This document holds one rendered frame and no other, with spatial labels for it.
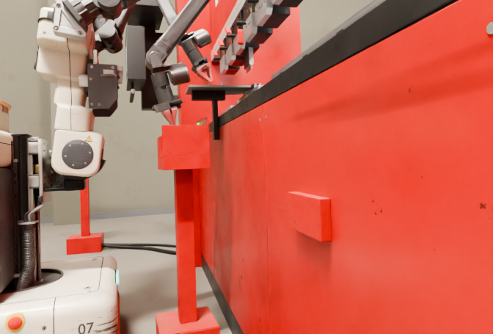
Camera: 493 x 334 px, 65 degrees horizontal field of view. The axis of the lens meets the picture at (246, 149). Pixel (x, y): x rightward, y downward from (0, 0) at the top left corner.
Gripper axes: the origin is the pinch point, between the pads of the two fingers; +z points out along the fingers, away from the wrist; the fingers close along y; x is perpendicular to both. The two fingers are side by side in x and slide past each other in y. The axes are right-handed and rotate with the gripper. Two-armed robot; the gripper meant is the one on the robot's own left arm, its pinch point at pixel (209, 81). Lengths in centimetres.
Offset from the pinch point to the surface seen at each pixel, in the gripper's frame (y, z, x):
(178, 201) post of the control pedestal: -28, 35, 38
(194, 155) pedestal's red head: -34.5, 23.4, 25.9
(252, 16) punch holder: -24.2, -10.7, -21.9
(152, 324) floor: 6, 77, 74
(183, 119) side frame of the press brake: 86, 3, 8
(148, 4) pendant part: 100, -77, -14
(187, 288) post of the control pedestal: -27, 63, 51
